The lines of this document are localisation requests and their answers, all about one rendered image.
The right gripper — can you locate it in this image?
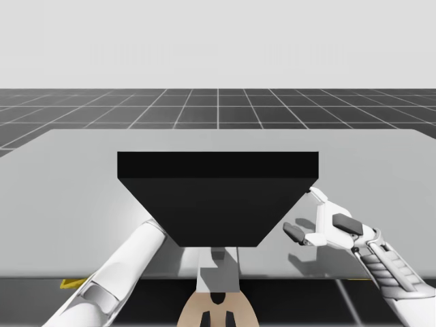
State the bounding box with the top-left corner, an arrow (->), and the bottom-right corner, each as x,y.
282,186 -> 365,250

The black screen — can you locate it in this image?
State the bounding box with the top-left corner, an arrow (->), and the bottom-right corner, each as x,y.
116,151 -> 320,248

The grey stand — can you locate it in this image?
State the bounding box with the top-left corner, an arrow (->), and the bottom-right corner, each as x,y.
195,245 -> 241,294

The tan robot part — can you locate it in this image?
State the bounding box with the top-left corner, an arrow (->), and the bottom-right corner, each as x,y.
176,291 -> 261,327

